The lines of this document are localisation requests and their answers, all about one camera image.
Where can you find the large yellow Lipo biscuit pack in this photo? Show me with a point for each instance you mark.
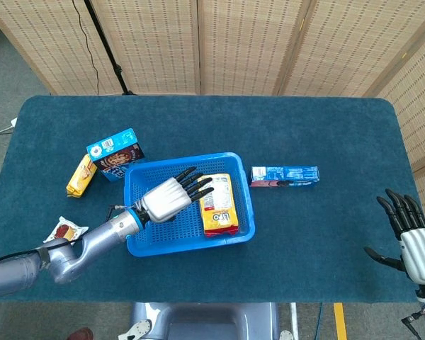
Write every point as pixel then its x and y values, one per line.
pixel 221 212

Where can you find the blue plastic basket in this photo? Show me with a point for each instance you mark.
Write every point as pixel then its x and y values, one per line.
pixel 187 249

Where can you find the white perforated base plate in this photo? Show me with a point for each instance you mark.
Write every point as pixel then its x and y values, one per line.
pixel 136 329
pixel 285 335

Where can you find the bamboo folding screen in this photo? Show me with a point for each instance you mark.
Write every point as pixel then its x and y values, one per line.
pixel 251 46

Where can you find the long blue Oreo box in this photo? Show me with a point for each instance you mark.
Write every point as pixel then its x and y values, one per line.
pixel 287 173

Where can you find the black tripod stand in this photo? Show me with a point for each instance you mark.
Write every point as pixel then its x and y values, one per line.
pixel 108 53

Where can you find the small white cake packet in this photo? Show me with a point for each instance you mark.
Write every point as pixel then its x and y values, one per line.
pixel 63 230

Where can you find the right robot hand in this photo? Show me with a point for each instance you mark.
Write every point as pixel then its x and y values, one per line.
pixel 421 255

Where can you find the white vertical bar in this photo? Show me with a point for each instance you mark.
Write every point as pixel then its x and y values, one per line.
pixel 294 318

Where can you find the dark teal table mat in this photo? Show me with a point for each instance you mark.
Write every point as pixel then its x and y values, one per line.
pixel 304 230

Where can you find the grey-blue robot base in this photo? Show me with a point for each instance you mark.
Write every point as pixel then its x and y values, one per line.
pixel 205 322

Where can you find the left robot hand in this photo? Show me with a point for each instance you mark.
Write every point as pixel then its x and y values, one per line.
pixel 166 200

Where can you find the dark red shoe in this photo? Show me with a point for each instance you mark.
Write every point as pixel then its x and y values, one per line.
pixel 80 334

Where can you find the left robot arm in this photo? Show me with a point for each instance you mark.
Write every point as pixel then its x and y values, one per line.
pixel 102 235

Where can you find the chocolate chip cookie box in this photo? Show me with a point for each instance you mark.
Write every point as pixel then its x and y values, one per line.
pixel 120 148

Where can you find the small yellow cracker pack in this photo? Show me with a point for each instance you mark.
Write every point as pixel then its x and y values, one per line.
pixel 81 177

